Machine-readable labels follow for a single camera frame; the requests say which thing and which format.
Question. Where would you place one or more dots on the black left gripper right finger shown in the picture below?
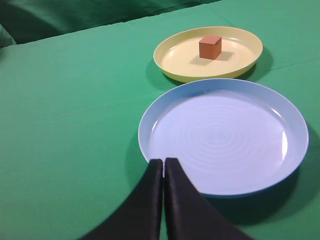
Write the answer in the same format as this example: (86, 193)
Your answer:
(188, 215)

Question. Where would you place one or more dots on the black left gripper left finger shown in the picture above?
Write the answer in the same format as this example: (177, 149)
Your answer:
(139, 216)

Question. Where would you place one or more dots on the light blue plate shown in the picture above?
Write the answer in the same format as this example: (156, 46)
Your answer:
(232, 137)

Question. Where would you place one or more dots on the yellow plate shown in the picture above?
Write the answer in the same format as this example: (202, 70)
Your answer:
(178, 56)

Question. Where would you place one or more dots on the orange cube block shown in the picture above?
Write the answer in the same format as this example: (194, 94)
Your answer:
(210, 47)

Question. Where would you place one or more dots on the green tablecloth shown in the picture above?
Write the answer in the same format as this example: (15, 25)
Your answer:
(70, 107)

